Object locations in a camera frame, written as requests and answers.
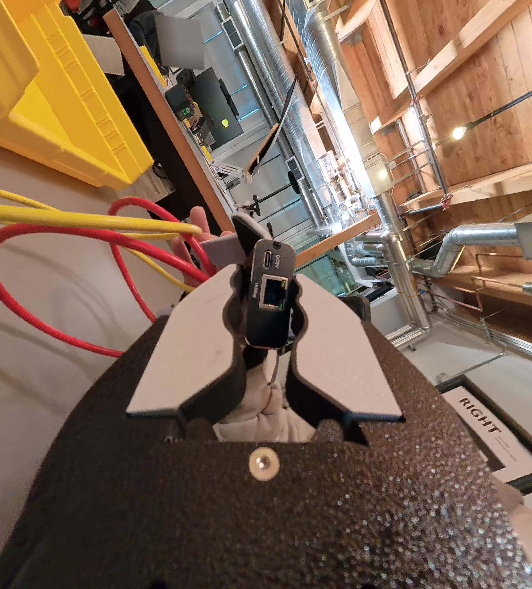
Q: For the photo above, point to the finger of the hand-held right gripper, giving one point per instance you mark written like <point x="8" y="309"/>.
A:
<point x="222" y="253"/>

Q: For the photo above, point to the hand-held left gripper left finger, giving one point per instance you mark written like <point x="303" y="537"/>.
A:
<point x="187" y="359"/>

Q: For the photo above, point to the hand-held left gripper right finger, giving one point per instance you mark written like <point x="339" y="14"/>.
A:
<point x="344" y="368"/>

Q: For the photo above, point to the black ethernet splitter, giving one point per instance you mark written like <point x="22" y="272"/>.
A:
<point x="270" y="322"/>

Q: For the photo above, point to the yellow plastic bin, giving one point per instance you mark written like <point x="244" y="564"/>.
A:
<point x="54" y="92"/>

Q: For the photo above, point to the slanted board on white arm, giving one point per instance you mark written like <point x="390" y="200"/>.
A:
<point x="261" y="149"/>

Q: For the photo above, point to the person's right forearm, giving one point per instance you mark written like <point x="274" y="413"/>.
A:
<point x="266" y="414"/>

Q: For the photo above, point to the person's right hand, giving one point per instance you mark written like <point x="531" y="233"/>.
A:
<point x="187" y="257"/>

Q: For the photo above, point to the slanted wooden beam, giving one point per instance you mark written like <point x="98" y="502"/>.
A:
<point x="339" y="235"/>

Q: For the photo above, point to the grey desk with wooden edge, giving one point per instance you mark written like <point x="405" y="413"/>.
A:
<point x="178" y="138"/>

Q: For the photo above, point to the black monitor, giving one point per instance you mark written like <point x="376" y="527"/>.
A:
<point x="220" y="101"/>

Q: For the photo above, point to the black framed white sign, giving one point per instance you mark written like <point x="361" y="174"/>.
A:
<point x="491" y="428"/>

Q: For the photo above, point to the small black box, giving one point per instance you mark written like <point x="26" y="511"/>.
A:
<point x="181" y="99"/>

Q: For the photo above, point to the silver bent pipe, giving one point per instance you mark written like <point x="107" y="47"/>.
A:
<point x="468" y="234"/>

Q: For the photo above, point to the ceiling spot lamp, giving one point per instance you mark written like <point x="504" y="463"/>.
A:
<point x="459" y="132"/>

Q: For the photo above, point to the silver ventilation duct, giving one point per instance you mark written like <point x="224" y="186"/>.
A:
<point x="266" y="83"/>

